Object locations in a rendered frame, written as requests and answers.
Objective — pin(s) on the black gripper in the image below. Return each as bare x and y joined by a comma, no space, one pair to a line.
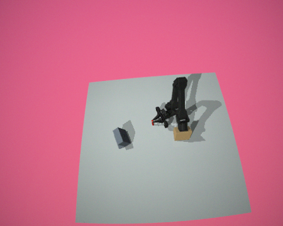
162,119

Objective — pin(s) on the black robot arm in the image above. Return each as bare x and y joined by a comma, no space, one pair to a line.
178,91

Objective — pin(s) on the dark grey panel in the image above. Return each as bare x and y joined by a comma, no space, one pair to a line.
121,137

